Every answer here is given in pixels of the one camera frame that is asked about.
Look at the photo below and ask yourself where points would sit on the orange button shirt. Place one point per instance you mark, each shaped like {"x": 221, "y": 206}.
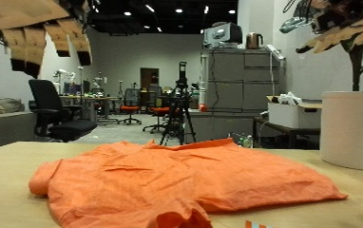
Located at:
{"x": 167, "y": 177}

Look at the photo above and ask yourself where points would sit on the green leafy plant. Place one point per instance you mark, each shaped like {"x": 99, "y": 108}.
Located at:
{"x": 354, "y": 72}

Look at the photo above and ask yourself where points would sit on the white power strip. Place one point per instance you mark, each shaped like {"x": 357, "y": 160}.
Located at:
{"x": 275, "y": 52}

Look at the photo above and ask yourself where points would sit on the copper kettle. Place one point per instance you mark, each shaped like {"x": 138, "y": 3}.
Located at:
{"x": 253, "y": 41}

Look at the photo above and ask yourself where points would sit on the ceiling light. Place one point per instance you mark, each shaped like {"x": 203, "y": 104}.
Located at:
{"x": 231, "y": 11}
{"x": 177, "y": 10}
{"x": 127, "y": 13}
{"x": 205, "y": 9}
{"x": 150, "y": 8}

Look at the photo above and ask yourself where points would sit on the white plastic bag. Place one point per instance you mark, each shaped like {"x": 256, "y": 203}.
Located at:
{"x": 289, "y": 98}

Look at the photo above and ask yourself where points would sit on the grey box monitor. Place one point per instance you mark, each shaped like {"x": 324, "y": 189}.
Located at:
{"x": 224, "y": 34}

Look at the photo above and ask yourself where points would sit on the white storage box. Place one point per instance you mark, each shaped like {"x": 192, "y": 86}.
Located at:
{"x": 289, "y": 115}

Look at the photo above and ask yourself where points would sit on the tall grey cabinet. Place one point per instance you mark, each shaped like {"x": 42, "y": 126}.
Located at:
{"x": 235, "y": 82}

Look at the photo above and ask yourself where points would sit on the white round plant pot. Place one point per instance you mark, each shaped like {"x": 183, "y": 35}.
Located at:
{"x": 353, "y": 129}

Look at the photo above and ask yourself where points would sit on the dark side table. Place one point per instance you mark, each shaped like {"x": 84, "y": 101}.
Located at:
{"x": 289, "y": 130}

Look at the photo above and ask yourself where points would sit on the small orange ball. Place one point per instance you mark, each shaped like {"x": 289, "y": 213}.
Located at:
{"x": 203, "y": 108}

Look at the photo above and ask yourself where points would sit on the low grey counter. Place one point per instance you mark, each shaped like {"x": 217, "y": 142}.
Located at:
{"x": 217, "y": 125}

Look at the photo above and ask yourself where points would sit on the green plastic bottles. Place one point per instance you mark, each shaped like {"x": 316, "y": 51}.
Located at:
{"x": 244, "y": 141}

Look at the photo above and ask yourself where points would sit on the brown door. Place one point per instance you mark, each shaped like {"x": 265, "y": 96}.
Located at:
{"x": 148, "y": 77}

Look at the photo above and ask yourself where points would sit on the wooden background desk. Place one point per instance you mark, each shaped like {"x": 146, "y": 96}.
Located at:
{"x": 90, "y": 99}

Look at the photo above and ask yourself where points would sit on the orange white paper tag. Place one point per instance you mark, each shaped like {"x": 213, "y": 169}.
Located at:
{"x": 253, "y": 225}

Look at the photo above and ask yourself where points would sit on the black office chair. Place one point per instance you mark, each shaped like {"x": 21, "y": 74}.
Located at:
{"x": 47, "y": 98}

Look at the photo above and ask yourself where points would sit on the brown sofa cushion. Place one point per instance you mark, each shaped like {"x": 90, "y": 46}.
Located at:
{"x": 1, "y": 106}

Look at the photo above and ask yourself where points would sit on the grey sofa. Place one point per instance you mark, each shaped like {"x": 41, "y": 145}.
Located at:
{"x": 3, "y": 129}

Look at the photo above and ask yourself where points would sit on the black camera tripod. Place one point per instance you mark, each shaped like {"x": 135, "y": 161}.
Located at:
{"x": 180, "y": 104}

